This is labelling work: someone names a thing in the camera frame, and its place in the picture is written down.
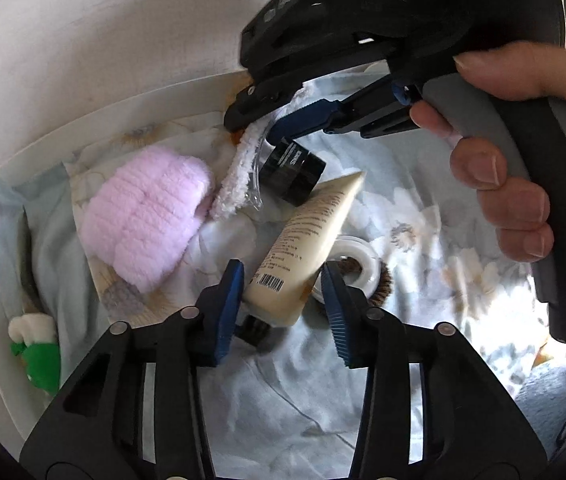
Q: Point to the green and white plush toy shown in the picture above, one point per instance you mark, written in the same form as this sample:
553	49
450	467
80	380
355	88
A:
43	365

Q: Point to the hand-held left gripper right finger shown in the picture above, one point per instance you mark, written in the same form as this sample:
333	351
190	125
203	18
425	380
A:
335	305

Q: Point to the white fluffy headband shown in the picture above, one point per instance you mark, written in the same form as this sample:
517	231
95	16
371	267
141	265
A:
235	180

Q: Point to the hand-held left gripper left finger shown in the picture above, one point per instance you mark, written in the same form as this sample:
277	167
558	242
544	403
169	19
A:
228	305

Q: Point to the person's right hand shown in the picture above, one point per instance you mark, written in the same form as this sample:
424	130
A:
513	210

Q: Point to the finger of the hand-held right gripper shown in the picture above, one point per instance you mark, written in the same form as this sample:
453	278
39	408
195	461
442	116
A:
253	105
308	115

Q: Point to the cream lotion tube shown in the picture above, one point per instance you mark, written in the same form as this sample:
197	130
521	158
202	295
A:
303	240

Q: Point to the brown bristle brush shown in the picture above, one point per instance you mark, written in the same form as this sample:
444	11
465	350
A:
384	287

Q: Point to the pink fluffy wristband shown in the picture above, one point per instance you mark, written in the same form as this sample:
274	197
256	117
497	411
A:
143	215

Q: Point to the black jar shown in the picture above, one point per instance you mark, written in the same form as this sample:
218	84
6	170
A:
290	172

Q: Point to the white tape roll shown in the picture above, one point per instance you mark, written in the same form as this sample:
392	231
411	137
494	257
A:
363	260

